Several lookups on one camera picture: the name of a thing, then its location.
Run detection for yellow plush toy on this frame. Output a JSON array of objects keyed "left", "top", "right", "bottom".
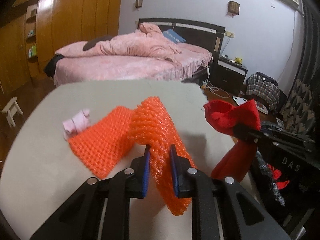
[{"left": 234, "top": 57, "right": 242, "bottom": 64}]

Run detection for orange foam net sleeve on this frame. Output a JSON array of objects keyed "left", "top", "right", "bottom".
[{"left": 67, "top": 96, "right": 195, "bottom": 216}]

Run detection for wall lamp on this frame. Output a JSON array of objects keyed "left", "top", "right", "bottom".
[
  {"left": 227, "top": 1, "right": 240, "bottom": 16},
  {"left": 135, "top": 0, "right": 143, "bottom": 9}
]

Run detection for wooden wardrobe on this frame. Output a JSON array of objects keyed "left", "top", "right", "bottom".
[{"left": 1, "top": 0, "right": 121, "bottom": 93}]

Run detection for dark wooden headboard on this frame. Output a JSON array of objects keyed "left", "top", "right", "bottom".
[{"left": 137, "top": 18, "right": 226, "bottom": 62}]

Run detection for blue pillow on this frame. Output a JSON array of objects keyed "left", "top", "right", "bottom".
[{"left": 162, "top": 29, "right": 186, "bottom": 44}]

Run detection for black white nightstand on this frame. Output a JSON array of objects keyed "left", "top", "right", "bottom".
[{"left": 213, "top": 57, "right": 247, "bottom": 95}]

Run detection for small white stool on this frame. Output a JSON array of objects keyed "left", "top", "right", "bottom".
[{"left": 2, "top": 97, "right": 23, "bottom": 128}]

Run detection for right wall lamp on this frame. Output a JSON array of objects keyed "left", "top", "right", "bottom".
[{"left": 227, "top": 1, "right": 240, "bottom": 16}]

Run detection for pink rolled sock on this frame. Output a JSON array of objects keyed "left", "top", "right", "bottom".
[{"left": 62, "top": 109, "right": 91, "bottom": 140}]

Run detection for black trash bin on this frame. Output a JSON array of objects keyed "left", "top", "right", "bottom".
[{"left": 249, "top": 121, "right": 320, "bottom": 230}]

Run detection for dark green curtain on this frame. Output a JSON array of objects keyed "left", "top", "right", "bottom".
[{"left": 287, "top": 0, "right": 320, "bottom": 100}]

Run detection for pink bed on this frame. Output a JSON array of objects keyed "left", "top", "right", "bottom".
[{"left": 53, "top": 43, "right": 213, "bottom": 86}]

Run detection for pink duvet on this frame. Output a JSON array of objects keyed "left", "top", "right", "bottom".
[{"left": 55, "top": 23, "right": 182, "bottom": 62}]

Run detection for red cloth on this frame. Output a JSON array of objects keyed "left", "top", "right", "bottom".
[{"left": 203, "top": 100, "right": 261, "bottom": 182}]

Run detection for brown cushion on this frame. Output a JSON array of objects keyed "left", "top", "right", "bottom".
[{"left": 82, "top": 35, "right": 113, "bottom": 51}]

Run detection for white charger cable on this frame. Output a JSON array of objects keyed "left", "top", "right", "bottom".
[{"left": 201, "top": 65, "right": 231, "bottom": 99}]

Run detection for plaid bag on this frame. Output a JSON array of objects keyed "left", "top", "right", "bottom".
[{"left": 246, "top": 72, "right": 280, "bottom": 111}]

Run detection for white bathroom scale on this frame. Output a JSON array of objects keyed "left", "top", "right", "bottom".
[{"left": 232, "top": 96, "right": 247, "bottom": 106}]

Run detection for patterned armchair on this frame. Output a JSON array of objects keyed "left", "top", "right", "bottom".
[{"left": 280, "top": 79, "right": 319, "bottom": 140}]

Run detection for black clothes on bed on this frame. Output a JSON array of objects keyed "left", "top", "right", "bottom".
[{"left": 43, "top": 54, "right": 65, "bottom": 78}]

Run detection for left wall lamp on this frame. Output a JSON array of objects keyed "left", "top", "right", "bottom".
[{"left": 135, "top": 0, "right": 143, "bottom": 9}]

